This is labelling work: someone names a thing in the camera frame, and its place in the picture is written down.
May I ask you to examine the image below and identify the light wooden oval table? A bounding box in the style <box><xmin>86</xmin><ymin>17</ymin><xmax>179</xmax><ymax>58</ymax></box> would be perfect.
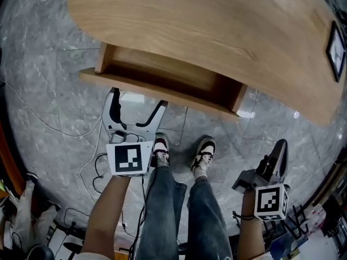
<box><xmin>67</xmin><ymin>0</ymin><xmax>347</xmax><ymax>126</ymax></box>

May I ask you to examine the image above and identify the person's left leg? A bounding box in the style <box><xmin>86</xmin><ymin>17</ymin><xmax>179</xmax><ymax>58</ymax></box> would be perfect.
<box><xmin>134</xmin><ymin>165</ymin><xmax>188</xmax><ymax>260</ymax></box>

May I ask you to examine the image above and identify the person's right shoe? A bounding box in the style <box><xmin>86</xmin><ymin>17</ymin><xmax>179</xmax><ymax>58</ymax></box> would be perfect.
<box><xmin>190</xmin><ymin>136</ymin><xmax>217</xmax><ymax>174</ymax></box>

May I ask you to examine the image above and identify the person's shoe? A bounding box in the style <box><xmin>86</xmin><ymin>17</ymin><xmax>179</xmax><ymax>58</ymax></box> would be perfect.
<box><xmin>150</xmin><ymin>133</ymin><xmax>171</xmax><ymax>169</ymax></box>
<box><xmin>190</xmin><ymin>136</ymin><xmax>217</xmax><ymax>174</ymax></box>

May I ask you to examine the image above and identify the person's left shoe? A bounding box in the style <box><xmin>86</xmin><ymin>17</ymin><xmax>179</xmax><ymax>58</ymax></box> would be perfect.
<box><xmin>150</xmin><ymin>133</ymin><xmax>171</xmax><ymax>169</ymax></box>

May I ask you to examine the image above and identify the white floor cable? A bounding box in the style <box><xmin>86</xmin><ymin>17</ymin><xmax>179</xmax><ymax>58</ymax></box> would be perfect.
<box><xmin>0</xmin><ymin>79</ymin><xmax>105</xmax><ymax>197</ymax></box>

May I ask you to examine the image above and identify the black picture frame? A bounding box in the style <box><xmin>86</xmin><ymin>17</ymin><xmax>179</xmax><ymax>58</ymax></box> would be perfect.
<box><xmin>326</xmin><ymin>20</ymin><xmax>347</xmax><ymax>83</ymax></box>

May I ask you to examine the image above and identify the person's left forearm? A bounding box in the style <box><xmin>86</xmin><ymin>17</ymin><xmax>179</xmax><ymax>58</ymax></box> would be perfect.
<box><xmin>81</xmin><ymin>175</ymin><xmax>131</xmax><ymax>257</ymax></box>

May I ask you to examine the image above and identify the person's right forearm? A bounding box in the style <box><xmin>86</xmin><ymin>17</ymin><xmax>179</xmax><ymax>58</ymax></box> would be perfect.
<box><xmin>237</xmin><ymin>191</ymin><xmax>266</xmax><ymax>257</ymax></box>

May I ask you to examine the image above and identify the wooden drawer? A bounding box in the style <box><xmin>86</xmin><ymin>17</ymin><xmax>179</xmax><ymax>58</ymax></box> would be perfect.
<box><xmin>79</xmin><ymin>42</ymin><xmax>248</xmax><ymax>119</ymax></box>

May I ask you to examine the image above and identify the orange armchair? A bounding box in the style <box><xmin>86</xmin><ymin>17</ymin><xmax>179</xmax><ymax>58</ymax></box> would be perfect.
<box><xmin>0</xmin><ymin>123</ymin><xmax>27</xmax><ymax>197</ymax></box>

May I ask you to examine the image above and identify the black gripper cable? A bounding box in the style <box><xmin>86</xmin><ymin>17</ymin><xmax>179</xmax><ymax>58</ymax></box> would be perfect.
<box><xmin>119</xmin><ymin>176</ymin><xmax>152</xmax><ymax>254</ymax></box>

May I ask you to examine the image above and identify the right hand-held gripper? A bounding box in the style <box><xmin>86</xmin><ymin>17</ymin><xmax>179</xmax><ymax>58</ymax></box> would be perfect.
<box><xmin>232</xmin><ymin>139</ymin><xmax>291</xmax><ymax>222</ymax></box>

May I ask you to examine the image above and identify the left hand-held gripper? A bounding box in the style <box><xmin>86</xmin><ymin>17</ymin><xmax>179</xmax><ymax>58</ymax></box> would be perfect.
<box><xmin>102</xmin><ymin>88</ymin><xmax>168</xmax><ymax>176</ymax></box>

